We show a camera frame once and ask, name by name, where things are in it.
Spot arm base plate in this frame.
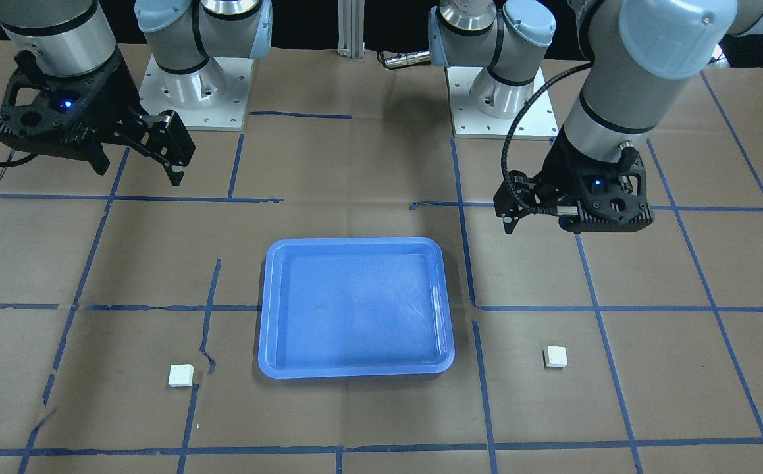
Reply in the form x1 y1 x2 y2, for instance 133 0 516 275
446 67 559 141
140 57 255 132

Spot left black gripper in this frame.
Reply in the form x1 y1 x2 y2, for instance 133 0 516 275
494 135 654 235

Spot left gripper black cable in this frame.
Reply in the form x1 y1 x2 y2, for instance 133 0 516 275
501 63 592 211

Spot aluminium frame post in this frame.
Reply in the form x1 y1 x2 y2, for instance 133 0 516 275
336 0 365 62

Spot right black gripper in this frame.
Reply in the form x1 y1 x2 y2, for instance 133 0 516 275
0 48 196 186

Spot blue plastic tray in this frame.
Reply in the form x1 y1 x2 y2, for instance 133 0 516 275
258 237 456 380

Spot silver cylindrical connector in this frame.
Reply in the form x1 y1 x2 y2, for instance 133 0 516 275
379 51 431 70

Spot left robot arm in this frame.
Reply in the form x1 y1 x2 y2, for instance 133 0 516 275
427 1 763 234

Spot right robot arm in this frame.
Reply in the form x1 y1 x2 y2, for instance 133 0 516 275
0 1 273 186

